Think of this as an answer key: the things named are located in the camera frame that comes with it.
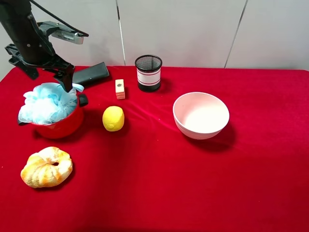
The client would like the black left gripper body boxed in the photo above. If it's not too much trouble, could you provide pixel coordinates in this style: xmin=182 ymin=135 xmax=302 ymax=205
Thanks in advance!
xmin=4 ymin=14 xmax=74 ymax=80

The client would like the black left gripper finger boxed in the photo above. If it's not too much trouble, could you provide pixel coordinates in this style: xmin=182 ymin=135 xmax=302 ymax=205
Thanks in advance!
xmin=54 ymin=71 xmax=73 ymax=92

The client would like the blue white mesh bath sponge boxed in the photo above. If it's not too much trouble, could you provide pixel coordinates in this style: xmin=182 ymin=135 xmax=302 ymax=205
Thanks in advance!
xmin=18 ymin=83 xmax=84 ymax=125

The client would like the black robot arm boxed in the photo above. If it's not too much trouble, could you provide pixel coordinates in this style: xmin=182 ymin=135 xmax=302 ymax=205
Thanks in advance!
xmin=0 ymin=0 xmax=74 ymax=92

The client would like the black flat case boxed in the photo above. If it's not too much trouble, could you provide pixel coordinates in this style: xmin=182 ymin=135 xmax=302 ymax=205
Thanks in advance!
xmin=73 ymin=62 xmax=110 ymax=87

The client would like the pink striped block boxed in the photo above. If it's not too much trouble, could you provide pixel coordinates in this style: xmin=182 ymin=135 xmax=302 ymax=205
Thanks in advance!
xmin=115 ymin=79 xmax=126 ymax=100

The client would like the yellow lemon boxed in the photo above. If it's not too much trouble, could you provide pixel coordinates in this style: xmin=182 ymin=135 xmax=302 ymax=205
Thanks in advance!
xmin=102 ymin=106 xmax=125 ymax=131

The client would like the black mesh pen holder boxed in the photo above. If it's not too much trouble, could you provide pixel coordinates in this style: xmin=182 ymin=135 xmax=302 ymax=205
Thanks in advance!
xmin=135 ymin=55 xmax=162 ymax=92

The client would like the orange white peeled mandarin toy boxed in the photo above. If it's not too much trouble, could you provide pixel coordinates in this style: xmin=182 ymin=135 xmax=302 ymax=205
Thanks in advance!
xmin=20 ymin=146 xmax=73 ymax=188

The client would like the white pink bowl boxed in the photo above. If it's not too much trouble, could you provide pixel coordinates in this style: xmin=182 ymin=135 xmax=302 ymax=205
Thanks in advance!
xmin=172 ymin=92 xmax=230 ymax=140

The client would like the red velvet tablecloth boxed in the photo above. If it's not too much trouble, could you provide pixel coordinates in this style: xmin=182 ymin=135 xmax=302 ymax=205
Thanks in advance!
xmin=0 ymin=66 xmax=309 ymax=232

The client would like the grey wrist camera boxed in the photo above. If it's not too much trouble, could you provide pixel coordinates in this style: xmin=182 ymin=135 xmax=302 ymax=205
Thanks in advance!
xmin=38 ymin=21 xmax=84 ymax=45

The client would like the black cable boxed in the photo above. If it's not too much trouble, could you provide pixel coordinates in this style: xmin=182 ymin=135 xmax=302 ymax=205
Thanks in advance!
xmin=29 ymin=0 xmax=89 ymax=37

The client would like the red pot with black handles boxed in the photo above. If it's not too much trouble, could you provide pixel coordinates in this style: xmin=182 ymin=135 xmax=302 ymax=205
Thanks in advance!
xmin=17 ymin=94 xmax=88 ymax=139

